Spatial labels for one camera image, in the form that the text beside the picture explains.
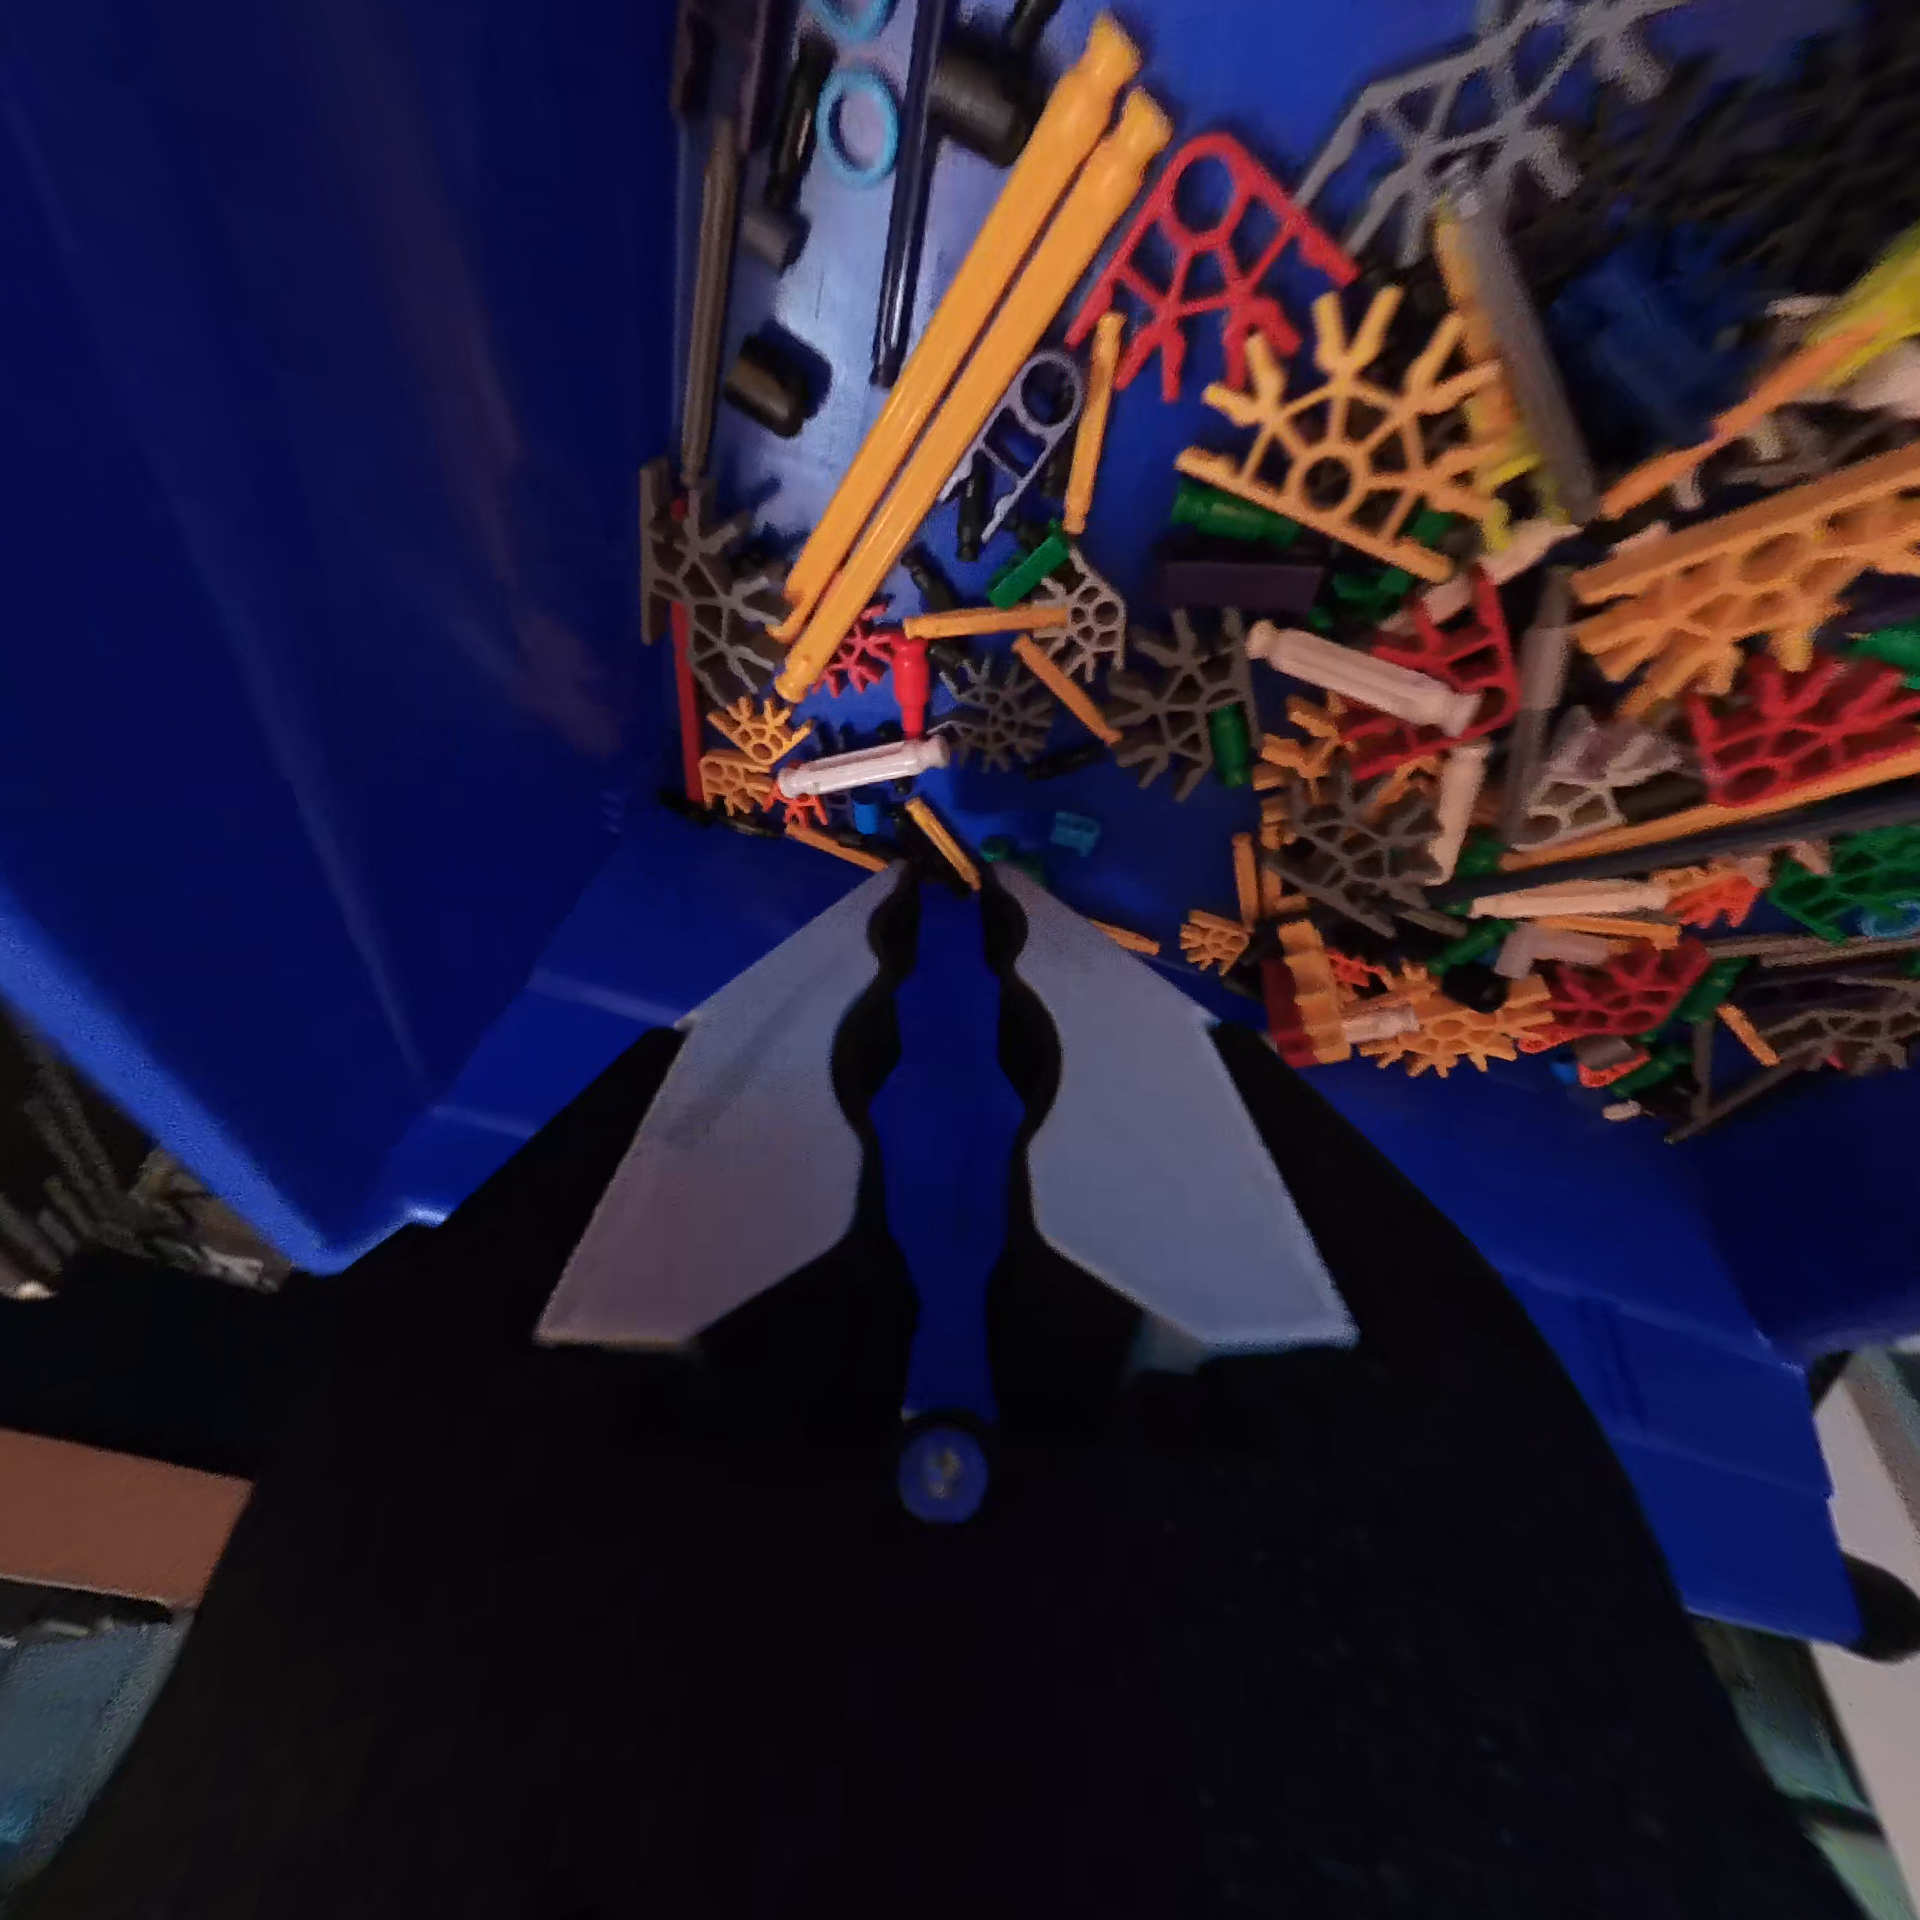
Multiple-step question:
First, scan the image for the blue plastic bin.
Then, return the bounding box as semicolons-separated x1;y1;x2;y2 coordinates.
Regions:
0;0;1920;1654

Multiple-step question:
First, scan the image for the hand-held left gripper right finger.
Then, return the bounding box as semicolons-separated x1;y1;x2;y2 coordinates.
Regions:
977;862;1359;1376

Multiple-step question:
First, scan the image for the heap of mixed toy pieces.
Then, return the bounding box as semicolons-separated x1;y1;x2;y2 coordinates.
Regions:
640;0;1920;1137

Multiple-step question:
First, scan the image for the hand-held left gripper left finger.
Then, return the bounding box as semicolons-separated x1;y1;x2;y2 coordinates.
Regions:
532;862;914;1354

